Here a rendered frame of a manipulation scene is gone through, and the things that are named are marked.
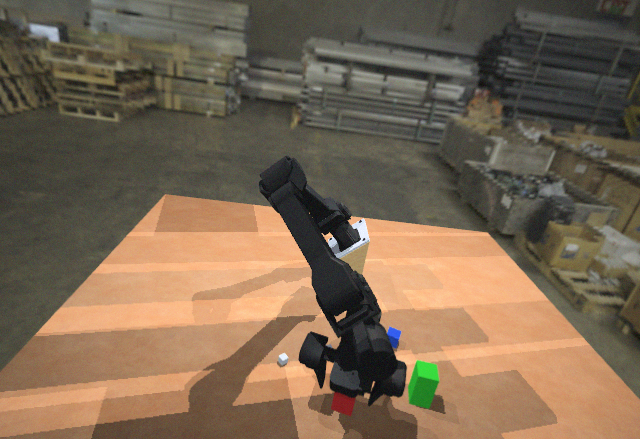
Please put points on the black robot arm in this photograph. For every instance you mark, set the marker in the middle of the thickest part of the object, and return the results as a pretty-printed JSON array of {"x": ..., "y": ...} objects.
[{"x": 338, "y": 288}]

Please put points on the red block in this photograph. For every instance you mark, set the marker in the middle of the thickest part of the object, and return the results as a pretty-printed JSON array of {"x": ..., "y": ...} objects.
[{"x": 343, "y": 404}]

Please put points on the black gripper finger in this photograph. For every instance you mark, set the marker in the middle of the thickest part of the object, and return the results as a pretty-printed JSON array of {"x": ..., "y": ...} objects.
[
  {"x": 320, "y": 372},
  {"x": 376, "y": 393}
]

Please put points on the green block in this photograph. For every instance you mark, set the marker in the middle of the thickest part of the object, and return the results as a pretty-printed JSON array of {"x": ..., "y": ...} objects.
[
  {"x": 425, "y": 377},
  {"x": 417, "y": 398}
]

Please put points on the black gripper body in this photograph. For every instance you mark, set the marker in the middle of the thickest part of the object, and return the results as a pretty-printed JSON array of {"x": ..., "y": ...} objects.
[{"x": 314, "y": 350}]

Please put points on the blue block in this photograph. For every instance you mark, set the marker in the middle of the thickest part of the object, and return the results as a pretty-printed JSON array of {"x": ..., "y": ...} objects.
[{"x": 393, "y": 335}]

